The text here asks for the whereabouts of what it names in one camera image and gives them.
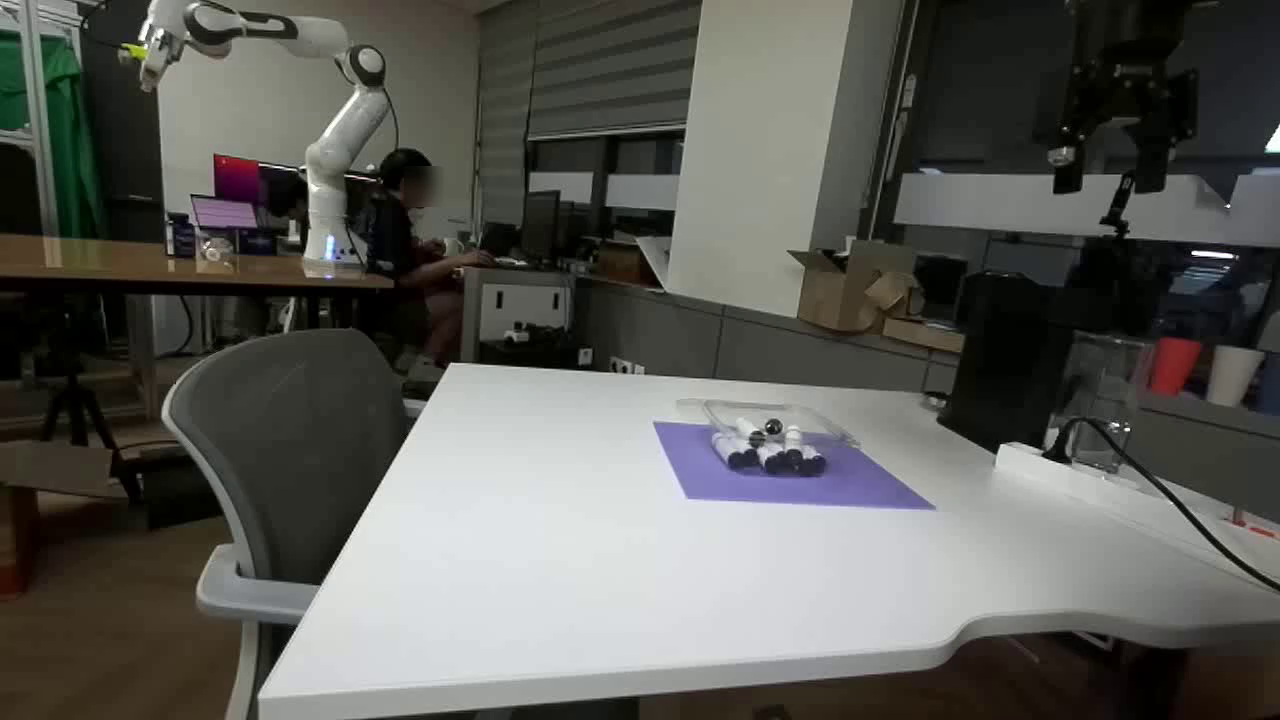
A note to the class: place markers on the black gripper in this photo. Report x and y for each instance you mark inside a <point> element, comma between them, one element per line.
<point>1134,106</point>

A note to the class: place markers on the clear plastic hinged box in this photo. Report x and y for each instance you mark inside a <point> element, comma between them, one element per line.
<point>707,410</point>

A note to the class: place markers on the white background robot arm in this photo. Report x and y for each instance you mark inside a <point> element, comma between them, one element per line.
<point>335,146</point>

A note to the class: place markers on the open cardboard box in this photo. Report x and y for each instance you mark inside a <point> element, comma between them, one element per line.
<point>844,302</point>

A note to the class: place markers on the red cup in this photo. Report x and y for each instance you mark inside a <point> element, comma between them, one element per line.
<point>1172,367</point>

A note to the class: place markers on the white cup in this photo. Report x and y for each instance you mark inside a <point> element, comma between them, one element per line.
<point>1235,378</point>

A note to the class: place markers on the purple mat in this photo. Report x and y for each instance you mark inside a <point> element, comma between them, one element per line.
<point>854,481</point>

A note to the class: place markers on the white marker black cap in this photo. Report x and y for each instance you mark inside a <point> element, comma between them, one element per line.
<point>731,449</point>
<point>779,462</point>
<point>804,462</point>
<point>765,429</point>

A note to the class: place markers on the grey window blinds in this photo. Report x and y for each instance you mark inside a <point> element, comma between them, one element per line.
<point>606,67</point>

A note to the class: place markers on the black computer monitor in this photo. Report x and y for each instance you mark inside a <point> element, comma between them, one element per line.
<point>542,227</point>

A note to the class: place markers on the white drawer cabinet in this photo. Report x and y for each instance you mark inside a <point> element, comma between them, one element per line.
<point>514,304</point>

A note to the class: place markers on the seated person black shirt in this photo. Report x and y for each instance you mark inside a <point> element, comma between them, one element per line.
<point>389,233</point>

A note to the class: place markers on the grey mesh office chair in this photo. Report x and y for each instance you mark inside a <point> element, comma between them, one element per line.
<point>285,442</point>

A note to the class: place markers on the laptop with pink screen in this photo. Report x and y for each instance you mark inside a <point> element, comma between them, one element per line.
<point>226,213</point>

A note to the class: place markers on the long wooden table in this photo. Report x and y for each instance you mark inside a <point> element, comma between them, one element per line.
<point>160,264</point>

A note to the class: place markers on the green curtain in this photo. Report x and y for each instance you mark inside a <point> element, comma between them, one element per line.
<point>64,135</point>

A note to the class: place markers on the black tripod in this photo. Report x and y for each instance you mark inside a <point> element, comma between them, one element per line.
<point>78,386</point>

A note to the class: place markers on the low wooden bench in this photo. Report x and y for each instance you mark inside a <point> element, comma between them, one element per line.
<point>52,465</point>

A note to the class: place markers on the black hanging mount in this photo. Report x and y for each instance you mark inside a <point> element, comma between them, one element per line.
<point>1119,204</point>

